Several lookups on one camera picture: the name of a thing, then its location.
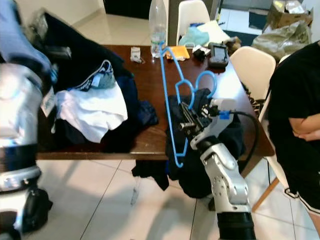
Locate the blue plastic hanger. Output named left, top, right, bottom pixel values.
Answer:
left=159, top=42, right=218, bottom=168

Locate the dark navy garment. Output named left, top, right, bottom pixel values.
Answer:
left=165, top=89, right=246, bottom=198

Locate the navy blue garment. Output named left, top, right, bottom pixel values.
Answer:
left=52, top=75, right=158, bottom=151

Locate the orange packet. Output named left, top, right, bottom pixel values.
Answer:
left=164, top=45, right=191, bottom=61

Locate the black charger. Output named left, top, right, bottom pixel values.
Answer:
left=192, top=44, right=210, bottom=60

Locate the black handheld device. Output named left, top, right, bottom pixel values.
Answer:
left=208, top=42, right=230, bottom=69

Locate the teal cloth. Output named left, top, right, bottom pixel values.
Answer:
left=178, top=26, right=211, bottom=48

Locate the small white grey box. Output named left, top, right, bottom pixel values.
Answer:
left=130, top=46, right=142, bottom=63

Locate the white plastic chair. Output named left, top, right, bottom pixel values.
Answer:
left=250, top=52, right=295, bottom=213
left=229, top=46, right=278, bottom=101
left=176, top=0, right=212, bottom=41

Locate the clear plastic water bottle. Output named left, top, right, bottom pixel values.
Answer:
left=149, top=0, right=168, bottom=58

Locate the white cloth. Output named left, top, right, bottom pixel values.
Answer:
left=200, top=20, right=231, bottom=46

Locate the person in black clothes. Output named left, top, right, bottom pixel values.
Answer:
left=266, top=41, right=320, bottom=216

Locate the olive bag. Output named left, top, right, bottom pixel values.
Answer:
left=251, top=20, right=312, bottom=62

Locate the plain black garment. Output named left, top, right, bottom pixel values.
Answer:
left=40, top=12, right=131, bottom=93

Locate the open cardboard box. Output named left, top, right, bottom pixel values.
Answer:
left=266, top=0, right=313, bottom=28

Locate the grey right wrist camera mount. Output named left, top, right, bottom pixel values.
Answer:
left=190, top=98, right=231, bottom=151

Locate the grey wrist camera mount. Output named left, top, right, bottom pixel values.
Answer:
left=190, top=98, right=231, bottom=151
left=0, top=0, right=53, bottom=83

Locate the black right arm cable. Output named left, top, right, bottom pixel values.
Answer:
left=217, top=110, right=261, bottom=171

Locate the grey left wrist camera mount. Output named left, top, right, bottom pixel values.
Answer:
left=0, top=0, right=53, bottom=83

